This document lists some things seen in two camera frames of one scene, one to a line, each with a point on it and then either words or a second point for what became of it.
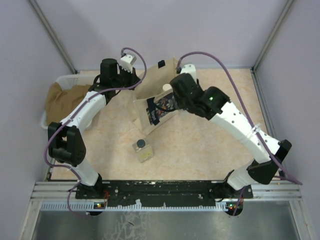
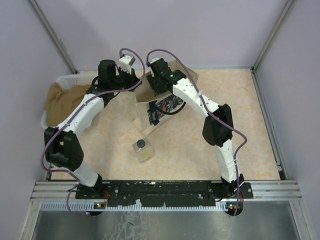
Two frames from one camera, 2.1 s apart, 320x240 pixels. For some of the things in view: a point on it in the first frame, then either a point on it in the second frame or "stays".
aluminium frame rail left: (36, 6) stays
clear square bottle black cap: (144, 150) stays
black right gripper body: (181, 105) -> (155, 83)
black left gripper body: (124, 79) stays
